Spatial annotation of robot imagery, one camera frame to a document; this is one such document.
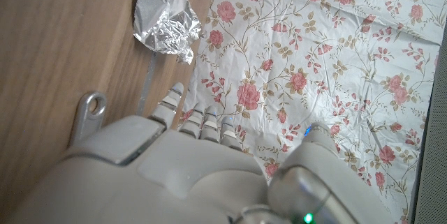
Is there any silver metal tool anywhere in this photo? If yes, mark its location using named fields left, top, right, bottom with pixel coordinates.
left=68, top=90, right=108, bottom=148

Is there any floral backdrop cloth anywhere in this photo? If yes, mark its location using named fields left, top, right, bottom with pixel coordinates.
left=177, top=0, right=447, bottom=224

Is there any small crumpled aluminum foil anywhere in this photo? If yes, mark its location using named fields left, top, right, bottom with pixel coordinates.
left=132, top=0, right=204, bottom=65

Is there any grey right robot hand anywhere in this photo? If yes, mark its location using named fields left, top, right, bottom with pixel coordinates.
left=6, top=82, right=395, bottom=224

